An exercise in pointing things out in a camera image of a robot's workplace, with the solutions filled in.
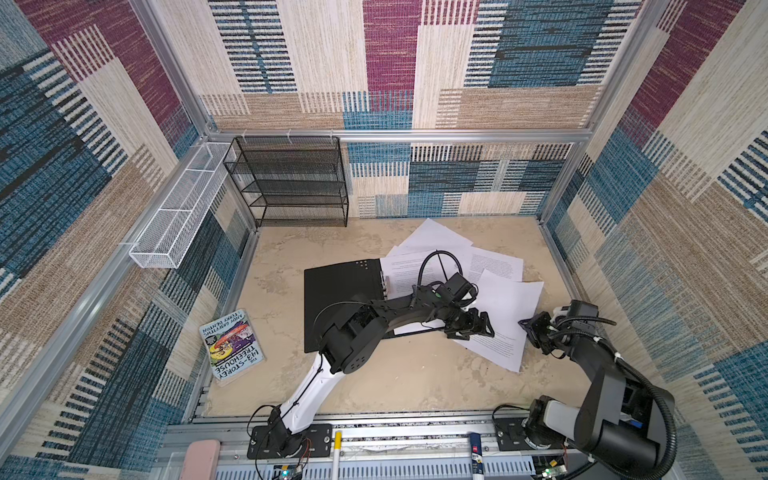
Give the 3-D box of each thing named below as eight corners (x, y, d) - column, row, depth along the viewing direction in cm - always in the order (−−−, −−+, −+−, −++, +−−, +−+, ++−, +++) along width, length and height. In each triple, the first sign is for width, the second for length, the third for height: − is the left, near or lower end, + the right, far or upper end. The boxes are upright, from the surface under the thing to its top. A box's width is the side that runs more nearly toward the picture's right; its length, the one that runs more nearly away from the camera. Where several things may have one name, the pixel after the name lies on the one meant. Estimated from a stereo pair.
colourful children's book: (220, 384, 83) (215, 382, 81) (203, 329, 94) (199, 326, 92) (265, 358, 88) (262, 355, 86) (244, 308, 98) (241, 304, 96)
